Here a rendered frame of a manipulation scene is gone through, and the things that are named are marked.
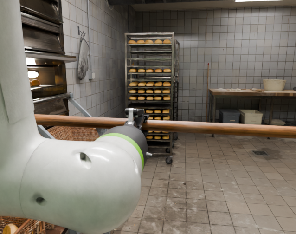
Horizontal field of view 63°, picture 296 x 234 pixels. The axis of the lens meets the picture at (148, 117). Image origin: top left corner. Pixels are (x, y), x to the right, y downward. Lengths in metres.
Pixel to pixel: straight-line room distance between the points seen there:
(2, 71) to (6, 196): 0.14
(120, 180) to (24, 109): 0.14
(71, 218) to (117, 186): 0.06
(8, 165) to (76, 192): 0.09
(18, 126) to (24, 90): 0.04
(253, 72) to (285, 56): 0.69
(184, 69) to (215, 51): 0.77
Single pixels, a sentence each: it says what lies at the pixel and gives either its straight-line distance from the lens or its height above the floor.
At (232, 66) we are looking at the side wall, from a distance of 5.68.
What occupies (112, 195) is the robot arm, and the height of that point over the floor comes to 1.19.
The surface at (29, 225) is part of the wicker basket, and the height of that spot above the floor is 0.70.
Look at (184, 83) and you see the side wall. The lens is 5.59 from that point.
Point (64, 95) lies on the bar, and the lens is 1.55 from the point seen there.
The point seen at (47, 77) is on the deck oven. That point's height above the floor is 1.25.
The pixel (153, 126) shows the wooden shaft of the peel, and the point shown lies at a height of 1.18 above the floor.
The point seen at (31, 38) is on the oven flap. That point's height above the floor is 1.54.
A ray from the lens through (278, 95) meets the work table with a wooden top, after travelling 5.06.
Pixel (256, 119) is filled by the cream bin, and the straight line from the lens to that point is 5.19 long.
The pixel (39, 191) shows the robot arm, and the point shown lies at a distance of 0.29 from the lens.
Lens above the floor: 1.32
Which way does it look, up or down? 11 degrees down
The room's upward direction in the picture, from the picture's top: straight up
